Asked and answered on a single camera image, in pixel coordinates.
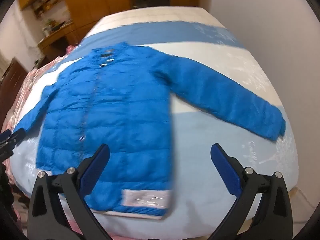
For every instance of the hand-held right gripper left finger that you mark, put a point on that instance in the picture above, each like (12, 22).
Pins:
(102, 153)

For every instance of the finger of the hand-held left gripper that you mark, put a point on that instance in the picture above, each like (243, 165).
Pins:
(19, 133)
(5, 153)

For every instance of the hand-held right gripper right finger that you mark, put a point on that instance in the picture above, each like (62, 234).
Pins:
(225, 165)

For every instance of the blue puffer jacket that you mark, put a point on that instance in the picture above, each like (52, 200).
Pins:
(120, 105)

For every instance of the pink floral blanket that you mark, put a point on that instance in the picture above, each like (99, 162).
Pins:
(27, 85)

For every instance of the dark wooden cabinet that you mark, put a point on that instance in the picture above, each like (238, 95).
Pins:
(12, 80)

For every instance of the wooden desk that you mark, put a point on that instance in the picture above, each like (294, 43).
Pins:
(58, 40)

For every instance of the blue white striped bedsheet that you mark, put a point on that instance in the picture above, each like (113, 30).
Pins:
(212, 55)

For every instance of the wooden wardrobe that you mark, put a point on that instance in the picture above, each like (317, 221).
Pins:
(100, 0)

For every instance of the wooden wall shelf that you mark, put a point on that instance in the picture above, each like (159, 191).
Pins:
(47, 1)

